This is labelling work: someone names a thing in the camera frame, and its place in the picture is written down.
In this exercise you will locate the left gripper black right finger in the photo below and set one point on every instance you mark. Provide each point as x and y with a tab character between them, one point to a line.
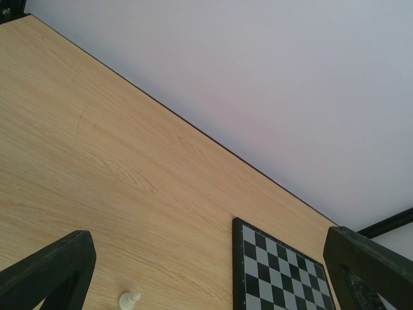
363	273

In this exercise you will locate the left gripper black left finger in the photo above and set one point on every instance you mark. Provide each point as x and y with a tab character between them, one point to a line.
57	276

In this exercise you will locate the white chess piece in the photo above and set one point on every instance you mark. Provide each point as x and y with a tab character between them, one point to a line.
127	301

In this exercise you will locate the black grey chess board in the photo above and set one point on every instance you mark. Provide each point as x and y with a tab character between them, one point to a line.
269	274

